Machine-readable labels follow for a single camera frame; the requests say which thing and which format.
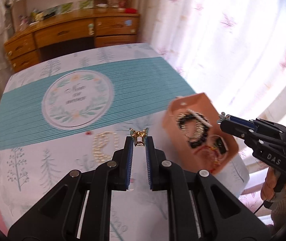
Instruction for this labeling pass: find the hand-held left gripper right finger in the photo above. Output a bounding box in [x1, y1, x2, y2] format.
[144, 136, 276, 241]

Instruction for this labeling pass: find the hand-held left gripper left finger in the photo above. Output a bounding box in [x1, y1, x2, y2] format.
[8, 136, 134, 241]

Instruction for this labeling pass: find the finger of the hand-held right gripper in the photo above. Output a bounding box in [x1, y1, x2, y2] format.
[219, 120, 286, 146]
[224, 115, 286, 134]

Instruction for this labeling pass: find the pink strap watch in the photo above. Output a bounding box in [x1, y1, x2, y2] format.
[209, 134, 230, 161]

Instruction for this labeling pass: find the gold hair claw clip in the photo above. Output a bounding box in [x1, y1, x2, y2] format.
[129, 128, 150, 147]

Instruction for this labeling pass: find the red bangle bracelet with charms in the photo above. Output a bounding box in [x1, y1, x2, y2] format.
[195, 141, 223, 174]

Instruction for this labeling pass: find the white pearl bracelet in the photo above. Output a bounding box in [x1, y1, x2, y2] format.
[185, 109, 212, 131]

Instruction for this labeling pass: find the pink plastic box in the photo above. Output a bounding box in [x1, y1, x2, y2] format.
[162, 92, 239, 176]

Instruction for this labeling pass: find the black bead bracelet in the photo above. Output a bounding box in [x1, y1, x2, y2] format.
[175, 114, 210, 148]

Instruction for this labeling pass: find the person's right hand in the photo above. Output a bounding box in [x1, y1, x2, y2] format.
[260, 168, 283, 202]

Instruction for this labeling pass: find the white leaf print curtain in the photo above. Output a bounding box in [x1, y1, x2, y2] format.
[130, 0, 286, 206]

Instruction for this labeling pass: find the tree print tablecloth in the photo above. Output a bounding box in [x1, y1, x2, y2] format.
[0, 43, 250, 241]

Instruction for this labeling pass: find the wooden desk with drawers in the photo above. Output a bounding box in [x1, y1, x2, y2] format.
[4, 14, 141, 72]

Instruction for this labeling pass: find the small pearl necklace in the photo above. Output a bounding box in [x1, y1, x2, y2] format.
[91, 131, 121, 166]

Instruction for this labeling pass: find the black cable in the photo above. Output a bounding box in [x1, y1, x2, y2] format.
[254, 201, 267, 215]

